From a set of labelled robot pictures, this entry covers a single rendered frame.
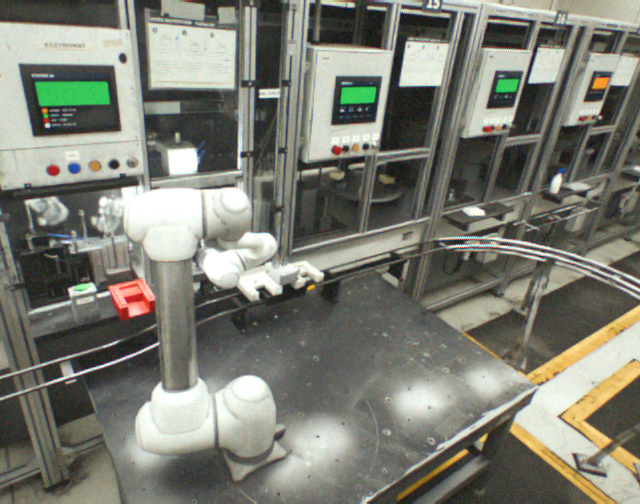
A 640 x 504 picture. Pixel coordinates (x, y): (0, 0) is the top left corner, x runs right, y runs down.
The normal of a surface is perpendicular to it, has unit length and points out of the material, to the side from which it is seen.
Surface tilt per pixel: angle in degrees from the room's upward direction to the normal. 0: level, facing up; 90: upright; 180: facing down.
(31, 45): 90
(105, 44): 91
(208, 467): 0
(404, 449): 0
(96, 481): 0
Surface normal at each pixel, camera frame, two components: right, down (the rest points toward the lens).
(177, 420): 0.23, 0.17
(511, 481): 0.09, -0.88
